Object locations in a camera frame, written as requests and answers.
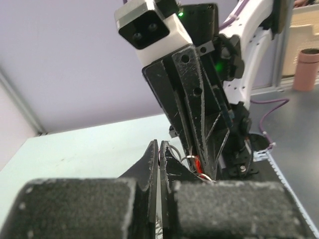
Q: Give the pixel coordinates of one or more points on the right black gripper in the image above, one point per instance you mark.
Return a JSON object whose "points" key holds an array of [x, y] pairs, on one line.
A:
{"points": [[186, 74]]}

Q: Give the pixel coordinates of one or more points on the red key tag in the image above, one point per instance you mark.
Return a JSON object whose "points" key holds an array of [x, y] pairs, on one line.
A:
{"points": [[198, 164]]}

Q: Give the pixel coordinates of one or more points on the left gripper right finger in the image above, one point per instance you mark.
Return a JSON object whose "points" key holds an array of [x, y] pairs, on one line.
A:
{"points": [[238, 210]]}

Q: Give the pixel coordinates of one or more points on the left aluminium frame post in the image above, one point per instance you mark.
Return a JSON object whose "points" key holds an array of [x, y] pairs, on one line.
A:
{"points": [[21, 104]]}

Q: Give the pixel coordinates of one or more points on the pink cylindrical bottle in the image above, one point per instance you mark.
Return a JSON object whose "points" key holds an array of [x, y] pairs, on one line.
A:
{"points": [[306, 70]]}

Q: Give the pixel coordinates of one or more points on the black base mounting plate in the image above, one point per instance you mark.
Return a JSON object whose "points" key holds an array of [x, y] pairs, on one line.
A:
{"points": [[241, 160]]}

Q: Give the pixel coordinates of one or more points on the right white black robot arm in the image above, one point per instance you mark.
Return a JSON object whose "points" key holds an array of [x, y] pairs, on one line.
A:
{"points": [[255, 23]]}

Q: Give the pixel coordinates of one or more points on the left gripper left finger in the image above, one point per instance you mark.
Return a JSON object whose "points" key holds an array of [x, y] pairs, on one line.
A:
{"points": [[89, 208]]}

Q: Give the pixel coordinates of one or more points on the white perforated storage basket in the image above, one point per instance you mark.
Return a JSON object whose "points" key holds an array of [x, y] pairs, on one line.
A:
{"points": [[303, 34]]}

